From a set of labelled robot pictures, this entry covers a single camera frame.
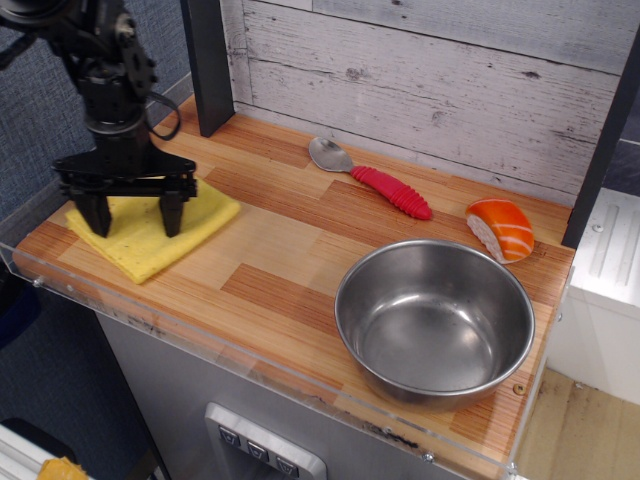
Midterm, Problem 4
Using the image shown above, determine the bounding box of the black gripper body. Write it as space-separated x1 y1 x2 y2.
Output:
53 124 197 201

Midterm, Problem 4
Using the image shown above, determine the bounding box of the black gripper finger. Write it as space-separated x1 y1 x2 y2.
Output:
159 192 184 237
73 193 112 238

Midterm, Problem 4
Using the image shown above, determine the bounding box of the yellow cloth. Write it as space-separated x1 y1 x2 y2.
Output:
65 181 241 284

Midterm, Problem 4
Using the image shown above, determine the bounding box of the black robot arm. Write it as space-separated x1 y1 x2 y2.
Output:
1 1 197 237

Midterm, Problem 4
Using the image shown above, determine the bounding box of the grey control panel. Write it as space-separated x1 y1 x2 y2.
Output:
204 402 328 479

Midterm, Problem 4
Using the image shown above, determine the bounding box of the yellow object bottom left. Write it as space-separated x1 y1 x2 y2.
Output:
36 457 89 480

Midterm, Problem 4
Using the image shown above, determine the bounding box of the steel bowl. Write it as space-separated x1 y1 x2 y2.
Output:
334 239 535 411

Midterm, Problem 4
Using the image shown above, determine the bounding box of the toy salmon sushi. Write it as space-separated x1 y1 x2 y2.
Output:
465 198 535 265

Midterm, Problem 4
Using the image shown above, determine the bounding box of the clear acrylic guard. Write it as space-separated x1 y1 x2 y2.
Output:
0 72 576 480

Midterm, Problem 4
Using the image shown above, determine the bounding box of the white side cabinet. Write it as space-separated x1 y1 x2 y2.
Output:
547 188 639 404

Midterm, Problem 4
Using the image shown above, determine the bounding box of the black cable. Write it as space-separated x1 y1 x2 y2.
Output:
144 91 181 142

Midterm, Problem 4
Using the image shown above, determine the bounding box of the red handled metal spoon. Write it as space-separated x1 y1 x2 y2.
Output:
308 137 433 220

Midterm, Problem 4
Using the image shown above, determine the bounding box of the black left post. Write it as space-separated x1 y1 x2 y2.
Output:
181 0 235 137

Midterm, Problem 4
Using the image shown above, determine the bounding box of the black post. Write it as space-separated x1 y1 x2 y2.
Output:
561 32 639 249
181 0 235 137

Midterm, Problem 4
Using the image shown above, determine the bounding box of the black right post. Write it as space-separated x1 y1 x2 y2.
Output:
561 32 639 249

